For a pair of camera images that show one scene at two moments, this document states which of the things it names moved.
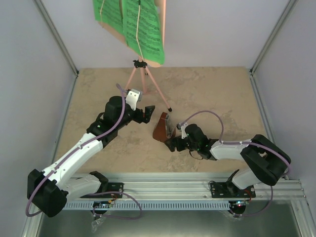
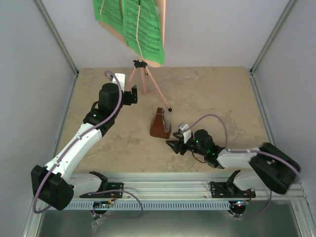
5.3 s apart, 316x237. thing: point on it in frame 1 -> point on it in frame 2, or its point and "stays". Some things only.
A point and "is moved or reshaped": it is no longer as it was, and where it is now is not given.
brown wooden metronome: (159, 132) is moved or reshaped
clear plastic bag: (96, 223) stays
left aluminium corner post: (55, 33) stays
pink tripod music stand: (141, 63) stays
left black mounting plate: (114, 187) stays
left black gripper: (139, 119) -> (129, 100)
